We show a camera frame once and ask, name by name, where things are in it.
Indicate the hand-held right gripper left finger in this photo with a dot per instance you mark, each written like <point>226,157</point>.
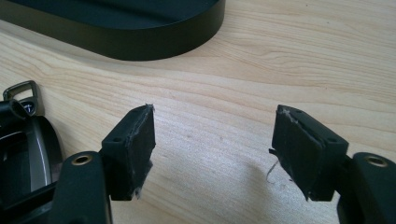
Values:
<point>129,155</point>

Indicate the black oval tray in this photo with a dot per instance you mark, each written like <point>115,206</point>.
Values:
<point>130,34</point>

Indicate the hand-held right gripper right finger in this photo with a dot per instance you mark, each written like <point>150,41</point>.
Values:
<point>300,152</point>

